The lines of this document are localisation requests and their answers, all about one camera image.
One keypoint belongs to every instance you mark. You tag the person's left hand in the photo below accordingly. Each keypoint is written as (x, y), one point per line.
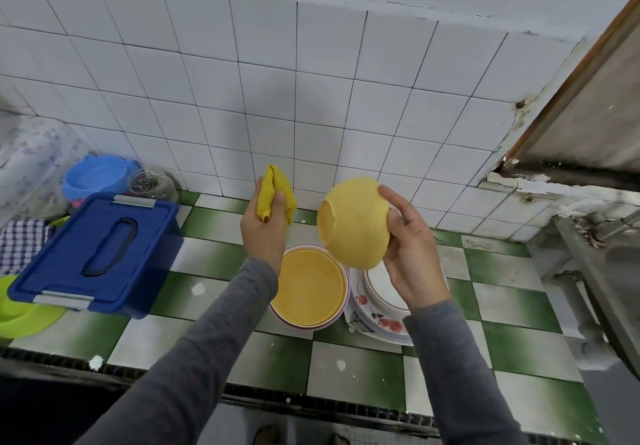
(268, 245)

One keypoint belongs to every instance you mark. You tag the person's right hand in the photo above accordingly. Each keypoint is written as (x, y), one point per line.
(420, 260)

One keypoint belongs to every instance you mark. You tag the small white ceramic bowl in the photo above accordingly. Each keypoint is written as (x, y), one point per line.
(385, 285)

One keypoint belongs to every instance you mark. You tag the person's right forearm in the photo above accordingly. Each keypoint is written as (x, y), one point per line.
(465, 375)

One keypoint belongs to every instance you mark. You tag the person's black shoe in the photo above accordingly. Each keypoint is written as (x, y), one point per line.
(266, 435)
(338, 440)

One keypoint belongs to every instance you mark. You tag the glass jar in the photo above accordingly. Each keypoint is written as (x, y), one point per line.
(152, 182)

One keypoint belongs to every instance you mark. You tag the blue plastic box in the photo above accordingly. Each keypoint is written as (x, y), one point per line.
(95, 255)

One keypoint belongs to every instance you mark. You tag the blue plastic bowl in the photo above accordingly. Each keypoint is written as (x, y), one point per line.
(98, 175)

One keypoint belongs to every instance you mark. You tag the blue white checked cloth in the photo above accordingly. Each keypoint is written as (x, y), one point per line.
(20, 242)

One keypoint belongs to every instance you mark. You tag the clear plastic bag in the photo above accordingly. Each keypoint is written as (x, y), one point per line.
(30, 160)

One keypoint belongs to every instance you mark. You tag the lime green plastic bowl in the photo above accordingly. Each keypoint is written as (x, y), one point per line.
(22, 318)

